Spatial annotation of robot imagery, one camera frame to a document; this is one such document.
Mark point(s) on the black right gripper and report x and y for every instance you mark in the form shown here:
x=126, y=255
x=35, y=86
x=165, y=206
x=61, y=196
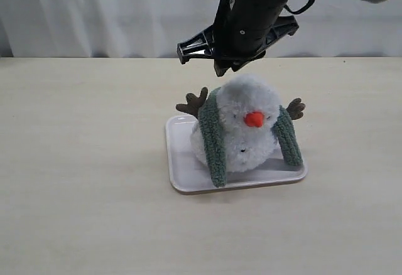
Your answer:
x=242, y=32

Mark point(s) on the white plush snowman toy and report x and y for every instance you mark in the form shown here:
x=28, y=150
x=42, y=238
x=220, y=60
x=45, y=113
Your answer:
x=245, y=127

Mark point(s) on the green fuzzy knitted scarf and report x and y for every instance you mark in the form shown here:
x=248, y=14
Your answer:
x=213, y=143

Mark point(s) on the white plastic tray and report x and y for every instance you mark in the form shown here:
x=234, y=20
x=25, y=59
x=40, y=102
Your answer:
x=189, y=176

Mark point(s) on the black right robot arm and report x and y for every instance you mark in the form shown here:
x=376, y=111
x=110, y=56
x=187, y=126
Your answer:
x=243, y=30

